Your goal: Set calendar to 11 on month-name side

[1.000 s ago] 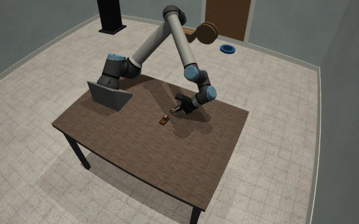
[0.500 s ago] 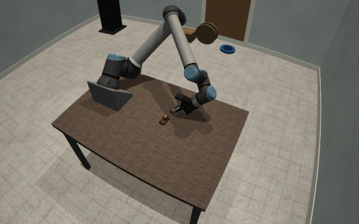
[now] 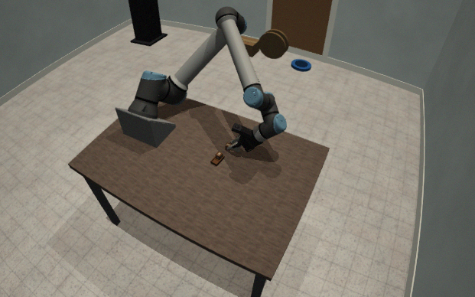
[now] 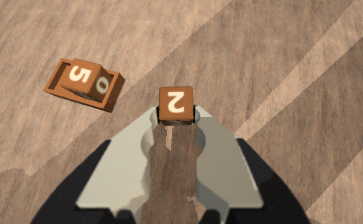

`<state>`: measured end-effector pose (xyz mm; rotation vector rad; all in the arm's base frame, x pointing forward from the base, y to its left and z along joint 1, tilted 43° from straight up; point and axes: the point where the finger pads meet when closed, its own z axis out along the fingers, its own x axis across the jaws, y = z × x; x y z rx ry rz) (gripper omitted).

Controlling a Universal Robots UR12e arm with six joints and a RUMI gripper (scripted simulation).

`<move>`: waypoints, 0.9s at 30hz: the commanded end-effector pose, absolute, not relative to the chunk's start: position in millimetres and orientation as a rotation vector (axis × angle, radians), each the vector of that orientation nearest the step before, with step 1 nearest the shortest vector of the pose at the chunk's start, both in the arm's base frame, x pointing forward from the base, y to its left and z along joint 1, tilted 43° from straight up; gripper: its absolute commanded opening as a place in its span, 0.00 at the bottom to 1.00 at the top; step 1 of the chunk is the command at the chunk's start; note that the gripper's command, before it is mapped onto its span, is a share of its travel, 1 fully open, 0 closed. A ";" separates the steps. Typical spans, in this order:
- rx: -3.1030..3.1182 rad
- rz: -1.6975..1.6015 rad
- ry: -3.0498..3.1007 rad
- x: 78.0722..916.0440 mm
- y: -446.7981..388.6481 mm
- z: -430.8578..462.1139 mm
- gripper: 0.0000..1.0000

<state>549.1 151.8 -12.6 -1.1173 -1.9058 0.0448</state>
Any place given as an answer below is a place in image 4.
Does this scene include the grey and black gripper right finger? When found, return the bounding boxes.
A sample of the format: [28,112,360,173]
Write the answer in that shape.
[193,104,311,224]

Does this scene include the brown rectangular tray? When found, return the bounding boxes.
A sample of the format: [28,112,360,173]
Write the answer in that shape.
[43,58,125,113]

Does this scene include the brown number cube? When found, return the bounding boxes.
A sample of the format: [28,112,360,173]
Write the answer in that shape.
[158,86,194,126]
[60,59,113,103]

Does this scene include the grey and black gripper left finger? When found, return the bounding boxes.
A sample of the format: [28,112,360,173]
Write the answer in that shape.
[30,105,160,224]

